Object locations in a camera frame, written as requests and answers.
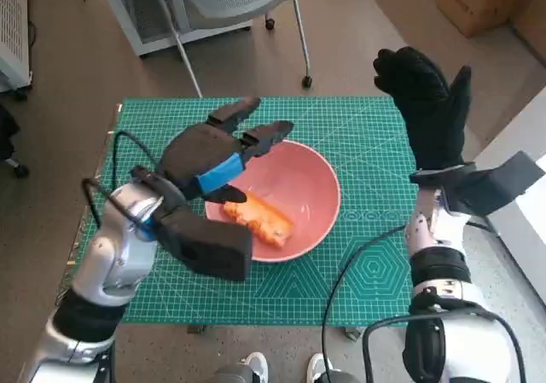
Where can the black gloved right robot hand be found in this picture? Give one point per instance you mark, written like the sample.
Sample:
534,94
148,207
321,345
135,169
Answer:
435,118

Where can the black left robot hand, blue tape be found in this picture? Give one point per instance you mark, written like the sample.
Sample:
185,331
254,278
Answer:
196,152

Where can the orange bread slice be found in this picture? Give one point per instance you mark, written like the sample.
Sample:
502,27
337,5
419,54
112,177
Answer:
264,221

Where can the pink bowl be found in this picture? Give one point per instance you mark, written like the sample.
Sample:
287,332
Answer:
307,178

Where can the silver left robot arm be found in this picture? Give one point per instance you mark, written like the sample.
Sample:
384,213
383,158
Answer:
115,255

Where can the green cutting mat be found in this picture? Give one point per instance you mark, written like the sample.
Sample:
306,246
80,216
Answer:
362,144

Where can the cardboard box with black print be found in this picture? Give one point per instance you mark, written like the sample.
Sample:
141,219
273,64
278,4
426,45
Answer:
478,3

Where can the plain brown cardboard box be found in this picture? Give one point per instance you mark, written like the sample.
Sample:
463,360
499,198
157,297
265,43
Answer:
531,33

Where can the white side table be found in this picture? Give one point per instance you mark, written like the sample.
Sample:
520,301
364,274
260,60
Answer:
529,246

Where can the black office chair base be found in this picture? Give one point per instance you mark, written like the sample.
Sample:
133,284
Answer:
8,140

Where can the white perforated metal machine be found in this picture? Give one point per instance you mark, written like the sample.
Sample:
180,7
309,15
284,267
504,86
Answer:
13,29

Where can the white shoe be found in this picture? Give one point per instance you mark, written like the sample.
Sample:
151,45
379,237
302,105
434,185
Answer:
257,368
319,368

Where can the grey robot torso part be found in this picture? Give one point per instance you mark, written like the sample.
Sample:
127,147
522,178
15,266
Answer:
234,375

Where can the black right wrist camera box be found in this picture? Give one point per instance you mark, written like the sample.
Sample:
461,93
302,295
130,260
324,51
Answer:
490,187

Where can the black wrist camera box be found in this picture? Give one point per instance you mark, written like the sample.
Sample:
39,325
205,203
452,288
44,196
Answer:
209,242
490,187

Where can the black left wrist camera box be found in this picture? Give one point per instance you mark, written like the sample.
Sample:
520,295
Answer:
209,242

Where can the metal table bracket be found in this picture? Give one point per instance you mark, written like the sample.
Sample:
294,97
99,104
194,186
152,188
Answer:
353,334

